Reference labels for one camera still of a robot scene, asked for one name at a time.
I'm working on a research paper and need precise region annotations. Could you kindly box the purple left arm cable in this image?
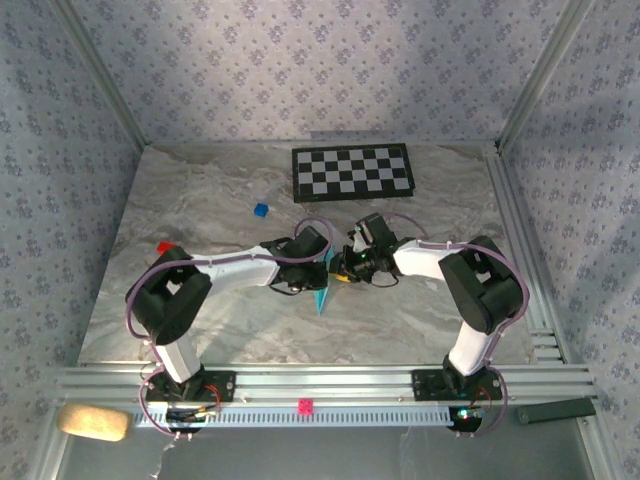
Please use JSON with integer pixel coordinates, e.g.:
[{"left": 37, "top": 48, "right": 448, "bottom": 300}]
[{"left": 124, "top": 216, "right": 335, "bottom": 441}]

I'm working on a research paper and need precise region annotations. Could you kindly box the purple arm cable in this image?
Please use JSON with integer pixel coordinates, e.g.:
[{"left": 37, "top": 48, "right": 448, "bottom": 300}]
[
  {"left": 124, "top": 216, "right": 335, "bottom": 441},
  {"left": 387, "top": 212, "right": 531, "bottom": 440}
]

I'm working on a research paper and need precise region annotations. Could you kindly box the slotted aluminium table rail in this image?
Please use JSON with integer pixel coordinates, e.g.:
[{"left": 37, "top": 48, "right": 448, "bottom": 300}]
[{"left": 482, "top": 152, "right": 571, "bottom": 365}]

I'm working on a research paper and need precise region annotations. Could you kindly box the aluminium frame post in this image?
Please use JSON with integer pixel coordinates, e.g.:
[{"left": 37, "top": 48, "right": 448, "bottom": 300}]
[{"left": 496, "top": 0, "right": 599, "bottom": 154}]

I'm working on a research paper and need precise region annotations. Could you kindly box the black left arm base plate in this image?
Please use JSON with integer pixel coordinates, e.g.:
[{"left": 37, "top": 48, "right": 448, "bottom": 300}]
[{"left": 144, "top": 369, "right": 237, "bottom": 404}]

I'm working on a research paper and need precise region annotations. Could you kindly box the black and white checkerboard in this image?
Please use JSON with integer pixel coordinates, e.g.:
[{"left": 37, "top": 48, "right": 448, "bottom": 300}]
[{"left": 291, "top": 143, "right": 417, "bottom": 204}]

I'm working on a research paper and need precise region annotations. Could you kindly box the black controller board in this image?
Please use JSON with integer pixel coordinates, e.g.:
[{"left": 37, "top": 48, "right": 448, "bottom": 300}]
[
  {"left": 164, "top": 407, "right": 207, "bottom": 435},
  {"left": 446, "top": 405, "right": 485, "bottom": 434}
]

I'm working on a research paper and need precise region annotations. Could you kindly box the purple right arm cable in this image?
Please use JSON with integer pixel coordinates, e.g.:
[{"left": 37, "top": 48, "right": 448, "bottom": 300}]
[{"left": 387, "top": 212, "right": 531, "bottom": 440}]

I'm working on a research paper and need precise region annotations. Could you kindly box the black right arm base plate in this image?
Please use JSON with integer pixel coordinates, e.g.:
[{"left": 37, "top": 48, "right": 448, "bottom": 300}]
[{"left": 410, "top": 368, "right": 504, "bottom": 402}]

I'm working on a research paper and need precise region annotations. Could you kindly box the wide aluminium mounting rail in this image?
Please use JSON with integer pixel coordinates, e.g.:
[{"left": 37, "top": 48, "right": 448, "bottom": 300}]
[{"left": 54, "top": 363, "right": 599, "bottom": 404}]

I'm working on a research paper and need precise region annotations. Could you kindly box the tan sponge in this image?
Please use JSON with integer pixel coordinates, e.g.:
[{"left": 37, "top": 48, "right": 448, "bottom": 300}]
[{"left": 55, "top": 402, "right": 132, "bottom": 443}]

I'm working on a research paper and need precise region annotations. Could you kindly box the white slotted cable duct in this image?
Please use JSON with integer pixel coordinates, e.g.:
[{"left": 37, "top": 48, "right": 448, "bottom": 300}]
[{"left": 132, "top": 403, "right": 454, "bottom": 429}]

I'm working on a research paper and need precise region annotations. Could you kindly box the dark flat bar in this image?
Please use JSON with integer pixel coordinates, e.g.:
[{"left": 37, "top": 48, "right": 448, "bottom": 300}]
[{"left": 516, "top": 398, "right": 598, "bottom": 426}]

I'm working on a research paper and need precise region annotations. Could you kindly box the light blue cloth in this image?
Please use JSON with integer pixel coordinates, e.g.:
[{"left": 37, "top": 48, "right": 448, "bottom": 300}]
[{"left": 309, "top": 246, "right": 338, "bottom": 317}]

